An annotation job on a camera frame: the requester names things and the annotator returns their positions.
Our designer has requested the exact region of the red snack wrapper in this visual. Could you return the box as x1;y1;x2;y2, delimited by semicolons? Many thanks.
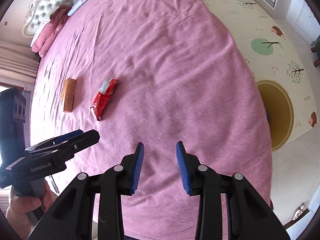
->
90;79;118;121

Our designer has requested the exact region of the person's left hand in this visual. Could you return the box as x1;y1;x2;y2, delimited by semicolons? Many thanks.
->
5;181;53;239

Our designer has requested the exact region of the gold cardboard box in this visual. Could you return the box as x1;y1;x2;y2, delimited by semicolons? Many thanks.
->
61;77;76;113

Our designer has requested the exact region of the yellow round bin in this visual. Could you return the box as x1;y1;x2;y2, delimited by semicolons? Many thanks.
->
257;80;294;151

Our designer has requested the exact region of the pink bed sheet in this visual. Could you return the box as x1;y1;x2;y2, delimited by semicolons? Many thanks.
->
30;0;272;239

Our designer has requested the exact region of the pink folded quilt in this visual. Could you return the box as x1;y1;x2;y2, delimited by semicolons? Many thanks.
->
30;5;70;58

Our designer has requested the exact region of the white tufted headboard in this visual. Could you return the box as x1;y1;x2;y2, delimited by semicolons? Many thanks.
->
22;0;94;39

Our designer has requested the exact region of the cartoon patterned floor mat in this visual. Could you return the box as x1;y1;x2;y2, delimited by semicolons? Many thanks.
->
202;0;318;143

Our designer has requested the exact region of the dark green round stool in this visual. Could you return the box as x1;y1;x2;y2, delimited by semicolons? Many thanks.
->
311;36;320;67

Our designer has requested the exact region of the white wardrobe with shelves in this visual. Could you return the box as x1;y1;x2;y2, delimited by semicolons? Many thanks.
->
240;0;320;46

